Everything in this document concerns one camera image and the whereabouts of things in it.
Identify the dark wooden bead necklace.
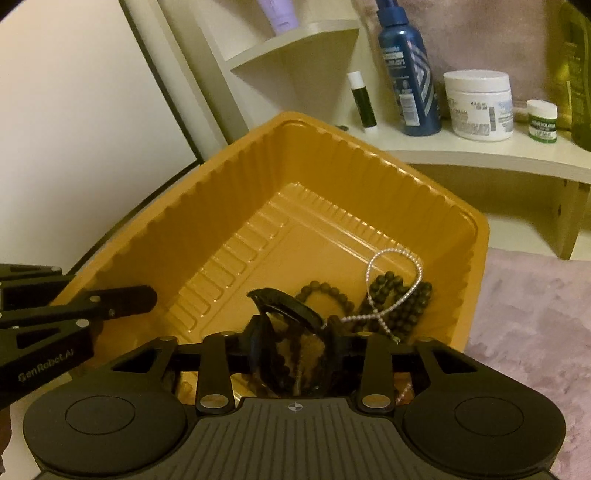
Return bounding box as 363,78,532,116
294,270,434,343

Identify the lilac towel hanging behind shelf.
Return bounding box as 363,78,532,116
352,0,567,112

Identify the lilac plush cloth on table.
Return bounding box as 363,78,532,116
466,249,590,479

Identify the green oil spray bottle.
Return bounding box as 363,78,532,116
560,1,590,151

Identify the white pearl bead strand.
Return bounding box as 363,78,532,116
339,247,433,344

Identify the white cream jar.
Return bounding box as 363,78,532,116
444,69,514,142

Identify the orange plastic tray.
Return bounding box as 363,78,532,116
58,113,489,378

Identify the lilac tube on shelf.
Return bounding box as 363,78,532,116
257,0,300,35

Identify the white black lip balm stick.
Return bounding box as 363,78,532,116
346,71,378,132

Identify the blue spray bottle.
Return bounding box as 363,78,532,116
377,0,441,137

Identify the person's left hand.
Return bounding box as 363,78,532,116
0,407,12,456

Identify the small green white jar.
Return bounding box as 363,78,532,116
527,99,558,144

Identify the cream wooden shelf unit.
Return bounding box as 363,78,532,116
120,0,591,262

